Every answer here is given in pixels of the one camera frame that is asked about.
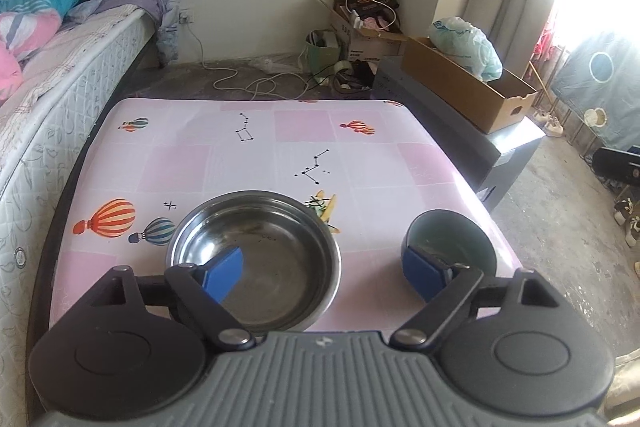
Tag pink hanging garment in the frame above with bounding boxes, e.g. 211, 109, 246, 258
530, 17, 567, 64

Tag long brown cardboard box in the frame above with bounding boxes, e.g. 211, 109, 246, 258
401, 36, 539, 135

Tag dark floor item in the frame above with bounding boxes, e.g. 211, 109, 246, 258
334, 59, 376, 92

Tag wooden broom handle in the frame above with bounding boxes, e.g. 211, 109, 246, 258
530, 62, 556, 108

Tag colourful printed quilt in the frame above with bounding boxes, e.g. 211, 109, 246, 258
0, 0, 82, 102

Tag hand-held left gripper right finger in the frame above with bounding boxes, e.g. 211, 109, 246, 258
391, 247, 560, 351

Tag pink printed tablecloth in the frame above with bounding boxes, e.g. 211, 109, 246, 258
47, 98, 524, 334

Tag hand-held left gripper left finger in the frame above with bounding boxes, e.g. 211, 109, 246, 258
89, 247, 254, 352

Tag pale green plastic bag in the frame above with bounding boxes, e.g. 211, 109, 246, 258
429, 17, 503, 82

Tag teal ceramic bowl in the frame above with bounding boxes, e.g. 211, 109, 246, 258
401, 210, 497, 303

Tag green paper bag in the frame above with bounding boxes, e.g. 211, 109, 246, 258
305, 29, 351, 75

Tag white power cable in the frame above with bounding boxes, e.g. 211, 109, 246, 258
186, 22, 321, 102

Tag open printed cardboard box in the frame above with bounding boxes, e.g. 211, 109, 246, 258
315, 0, 408, 65

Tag grey cabinet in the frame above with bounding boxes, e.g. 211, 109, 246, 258
372, 56, 546, 212

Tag stainless steel bowl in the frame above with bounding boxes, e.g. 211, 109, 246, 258
166, 191, 342, 334

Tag blue cloth with circles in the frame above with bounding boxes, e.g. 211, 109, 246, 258
550, 32, 640, 152

